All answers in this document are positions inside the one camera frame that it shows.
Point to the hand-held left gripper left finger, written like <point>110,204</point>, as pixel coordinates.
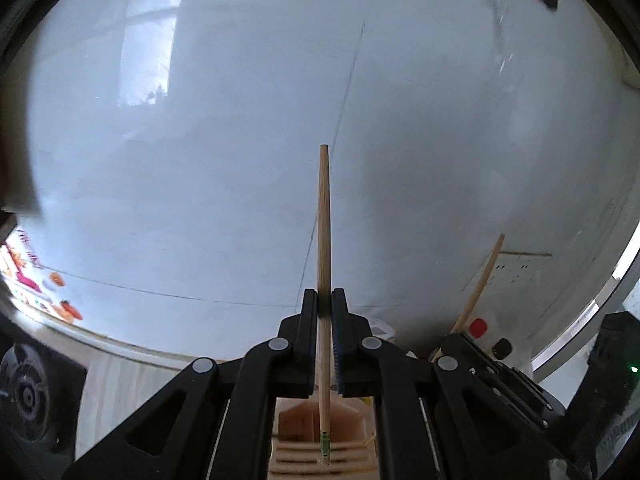
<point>311,330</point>

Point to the long wooden chopstick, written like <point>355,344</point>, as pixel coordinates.
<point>482,280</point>

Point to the wooden utensil holder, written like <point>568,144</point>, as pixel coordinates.
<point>300,425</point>

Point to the red round cap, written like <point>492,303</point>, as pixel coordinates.
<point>478,327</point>

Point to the white wall socket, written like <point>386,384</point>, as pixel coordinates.
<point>537,270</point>
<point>510,270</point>

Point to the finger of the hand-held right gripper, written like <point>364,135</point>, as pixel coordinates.
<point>500,382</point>

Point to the black round cap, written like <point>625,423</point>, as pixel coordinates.
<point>501,346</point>

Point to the colourful wall sticker sheet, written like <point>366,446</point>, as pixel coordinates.
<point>30,280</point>

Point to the black gas stove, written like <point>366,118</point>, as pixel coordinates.
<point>30,400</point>

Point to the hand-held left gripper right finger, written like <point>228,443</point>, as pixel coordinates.
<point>340,340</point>

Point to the wooden chopstick green band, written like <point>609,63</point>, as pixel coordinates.
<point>324,210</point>

